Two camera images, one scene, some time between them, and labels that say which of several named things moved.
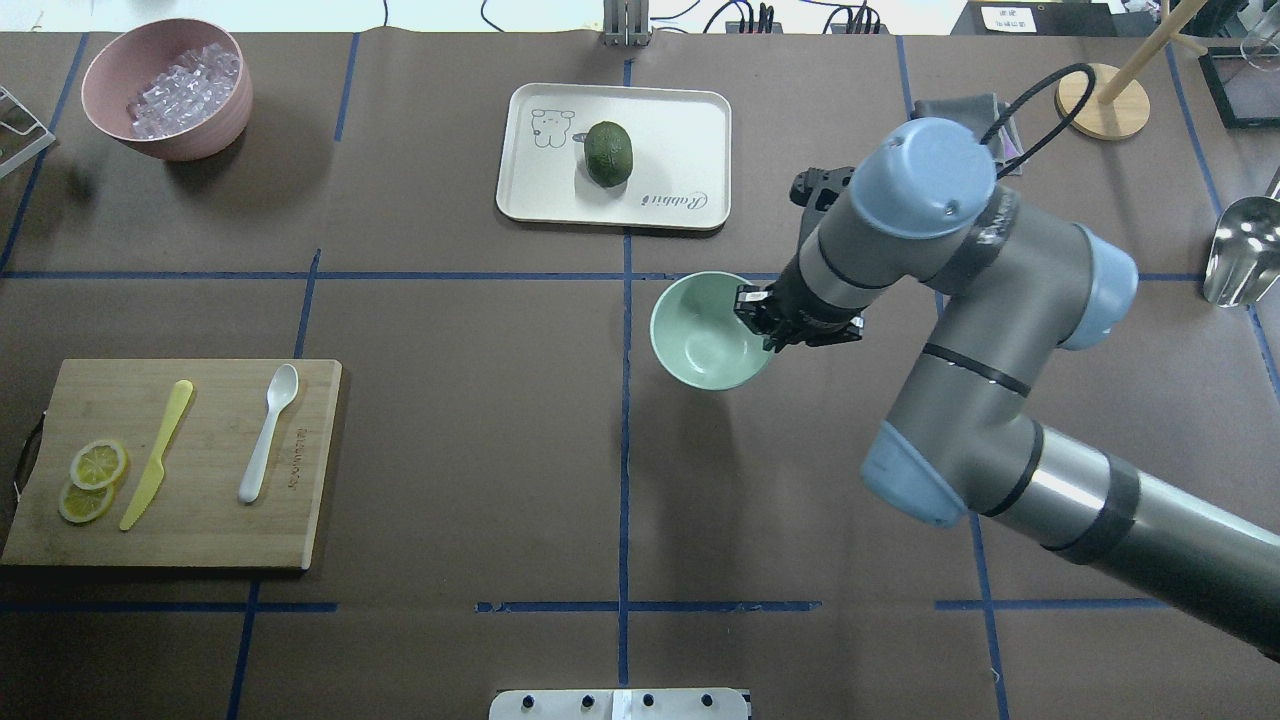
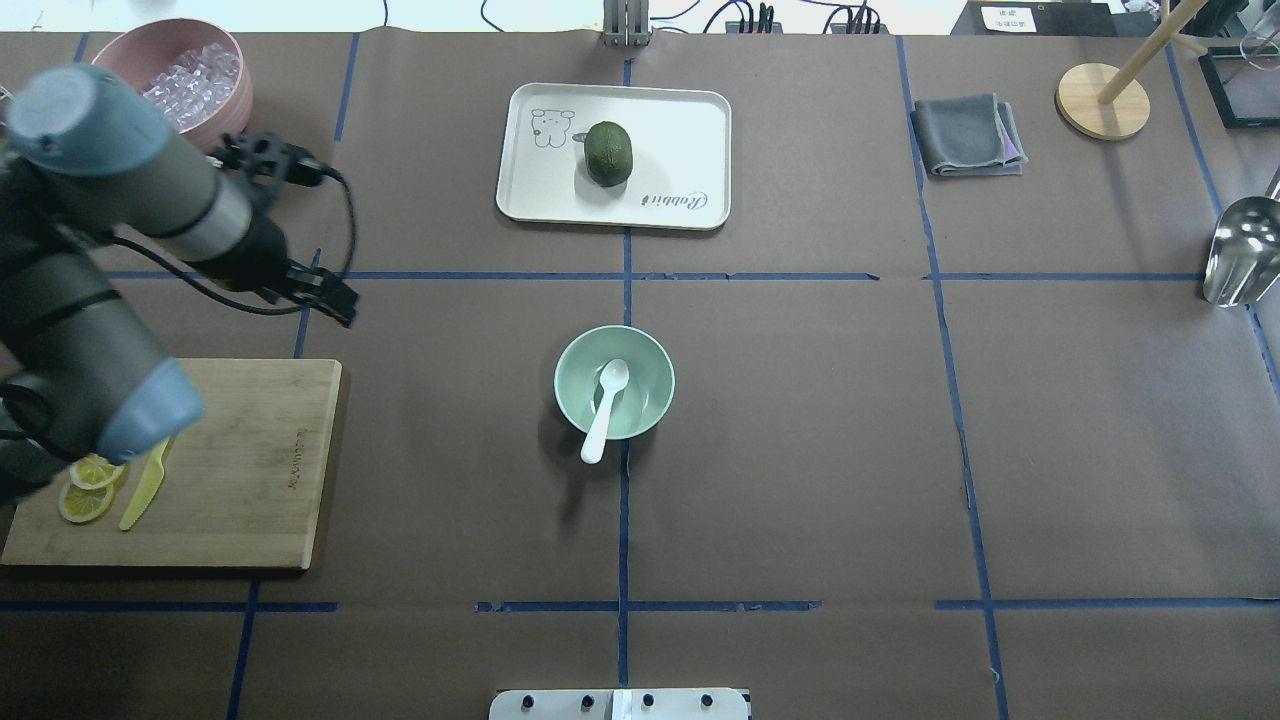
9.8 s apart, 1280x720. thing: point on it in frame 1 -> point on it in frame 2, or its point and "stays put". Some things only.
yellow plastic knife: [154, 475] stays put
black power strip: [777, 28] stays put
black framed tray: [1245, 84] stays put
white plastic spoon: [281, 388] -> [614, 375]
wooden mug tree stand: [1119, 107] stays put
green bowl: [700, 338] -> [636, 407]
